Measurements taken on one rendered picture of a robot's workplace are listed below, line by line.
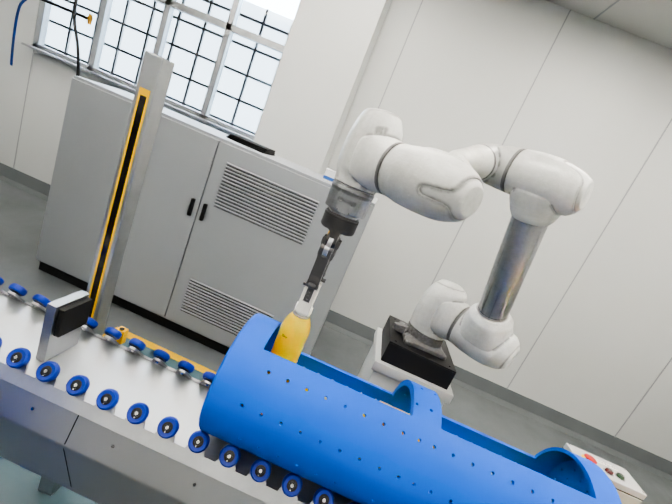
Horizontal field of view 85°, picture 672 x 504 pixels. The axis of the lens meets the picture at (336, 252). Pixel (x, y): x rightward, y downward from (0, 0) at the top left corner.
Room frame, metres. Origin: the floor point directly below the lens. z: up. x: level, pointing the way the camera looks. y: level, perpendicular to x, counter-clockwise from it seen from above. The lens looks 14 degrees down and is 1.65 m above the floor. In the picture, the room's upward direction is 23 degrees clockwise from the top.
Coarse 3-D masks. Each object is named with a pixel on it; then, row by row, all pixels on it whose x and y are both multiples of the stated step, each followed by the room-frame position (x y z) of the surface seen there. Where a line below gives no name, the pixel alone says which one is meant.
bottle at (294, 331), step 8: (288, 320) 0.74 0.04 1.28; (296, 320) 0.74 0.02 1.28; (304, 320) 0.75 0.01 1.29; (280, 328) 0.75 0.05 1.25; (288, 328) 0.73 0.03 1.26; (296, 328) 0.73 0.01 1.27; (304, 328) 0.74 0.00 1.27; (280, 336) 0.74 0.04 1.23; (288, 336) 0.73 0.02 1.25; (296, 336) 0.73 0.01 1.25; (304, 336) 0.74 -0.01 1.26; (280, 344) 0.73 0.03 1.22; (288, 344) 0.73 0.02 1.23; (296, 344) 0.73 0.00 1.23; (272, 352) 0.74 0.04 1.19; (280, 352) 0.73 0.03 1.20; (288, 352) 0.73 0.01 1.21; (296, 352) 0.74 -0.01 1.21; (296, 360) 0.75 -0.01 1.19
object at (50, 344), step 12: (60, 300) 0.76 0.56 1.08; (72, 300) 0.78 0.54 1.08; (84, 300) 0.81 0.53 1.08; (48, 312) 0.73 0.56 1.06; (60, 312) 0.74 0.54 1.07; (72, 312) 0.77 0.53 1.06; (84, 312) 0.81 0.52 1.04; (48, 324) 0.73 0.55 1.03; (60, 324) 0.74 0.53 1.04; (72, 324) 0.78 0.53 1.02; (84, 324) 0.82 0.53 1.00; (48, 336) 0.73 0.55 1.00; (60, 336) 0.75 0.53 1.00; (72, 336) 0.81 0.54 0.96; (48, 348) 0.74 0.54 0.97; (60, 348) 0.78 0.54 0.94
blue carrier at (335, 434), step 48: (240, 336) 0.70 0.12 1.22; (240, 384) 0.64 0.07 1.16; (288, 384) 0.66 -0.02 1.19; (336, 384) 0.68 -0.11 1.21; (240, 432) 0.62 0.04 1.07; (288, 432) 0.62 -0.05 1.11; (336, 432) 0.63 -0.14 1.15; (384, 432) 0.64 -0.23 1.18; (432, 432) 0.67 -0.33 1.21; (480, 432) 0.88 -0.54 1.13; (336, 480) 0.62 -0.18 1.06; (384, 480) 0.61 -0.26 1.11; (432, 480) 0.61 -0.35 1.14; (480, 480) 0.63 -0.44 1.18; (528, 480) 0.65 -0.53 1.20; (576, 480) 0.78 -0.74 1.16
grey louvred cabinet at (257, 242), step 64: (64, 128) 2.42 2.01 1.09; (192, 128) 2.40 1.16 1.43; (64, 192) 2.42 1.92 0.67; (192, 192) 2.37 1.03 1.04; (256, 192) 2.35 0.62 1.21; (320, 192) 2.33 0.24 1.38; (64, 256) 2.41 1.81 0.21; (128, 256) 2.39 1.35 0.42; (192, 256) 2.37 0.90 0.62; (256, 256) 2.35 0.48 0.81; (192, 320) 2.36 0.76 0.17; (320, 320) 2.32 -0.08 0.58
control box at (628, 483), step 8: (568, 448) 1.04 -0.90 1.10; (576, 448) 1.05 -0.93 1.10; (584, 456) 1.02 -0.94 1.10; (592, 456) 1.05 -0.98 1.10; (600, 464) 1.02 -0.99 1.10; (608, 464) 1.04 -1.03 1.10; (616, 472) 1.01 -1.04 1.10; (624, 472) 1.03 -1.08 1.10; (616, 480) 0.97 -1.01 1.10; (624, 480) 0.98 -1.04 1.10; (632, 480) 1.00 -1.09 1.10; (616, 488) 0.96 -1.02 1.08; (624, 488) 0.96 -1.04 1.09; (632, 488) 0.96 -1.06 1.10; (640, 488) 0.98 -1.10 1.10; (624, 496) 0.96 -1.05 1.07; (632, 496) 0.96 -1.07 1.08; (640, 496) 0.96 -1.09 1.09
